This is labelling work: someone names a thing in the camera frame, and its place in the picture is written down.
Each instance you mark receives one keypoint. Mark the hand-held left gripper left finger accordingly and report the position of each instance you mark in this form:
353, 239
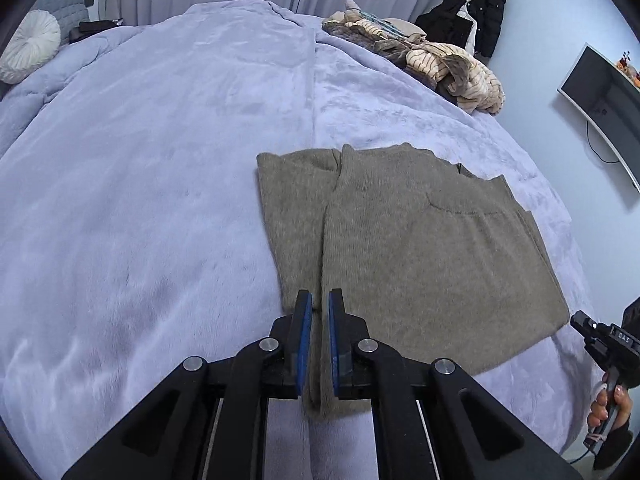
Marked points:
304, 340

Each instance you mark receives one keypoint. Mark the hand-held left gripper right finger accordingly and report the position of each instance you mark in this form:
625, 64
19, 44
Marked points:
334, 350

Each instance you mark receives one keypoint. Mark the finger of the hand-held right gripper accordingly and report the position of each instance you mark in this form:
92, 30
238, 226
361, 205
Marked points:
587, 326

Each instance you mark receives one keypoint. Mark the brown knit sweater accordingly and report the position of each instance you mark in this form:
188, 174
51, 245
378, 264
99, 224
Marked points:
425, 260

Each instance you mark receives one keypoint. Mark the person's right hand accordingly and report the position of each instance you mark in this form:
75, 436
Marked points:
622, 407

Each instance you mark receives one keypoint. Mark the lavender fleece blanket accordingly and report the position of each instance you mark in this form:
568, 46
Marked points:
150, 185

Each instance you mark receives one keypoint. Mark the cream striped fuzzy garment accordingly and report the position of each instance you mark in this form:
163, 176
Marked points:
470, 77

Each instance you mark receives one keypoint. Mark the brown fuzzy garment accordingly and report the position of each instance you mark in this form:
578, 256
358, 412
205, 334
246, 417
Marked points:
360, 35

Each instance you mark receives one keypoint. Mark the beige folded garment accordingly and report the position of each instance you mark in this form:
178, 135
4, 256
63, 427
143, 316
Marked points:
405, 27

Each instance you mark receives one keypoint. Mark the black hanging jacket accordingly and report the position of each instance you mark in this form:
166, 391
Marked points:
480, 5

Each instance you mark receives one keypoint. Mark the small black object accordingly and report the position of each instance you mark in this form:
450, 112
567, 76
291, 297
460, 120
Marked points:
95, 27

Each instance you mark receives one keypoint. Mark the round white pleated pillow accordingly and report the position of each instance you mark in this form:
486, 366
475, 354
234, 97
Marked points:
27, 47

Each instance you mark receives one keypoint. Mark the grey quilted headboard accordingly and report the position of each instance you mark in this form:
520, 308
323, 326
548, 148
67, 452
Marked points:
65, 2

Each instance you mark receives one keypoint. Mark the wall-mounted television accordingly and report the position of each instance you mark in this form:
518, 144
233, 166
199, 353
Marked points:
607, 95

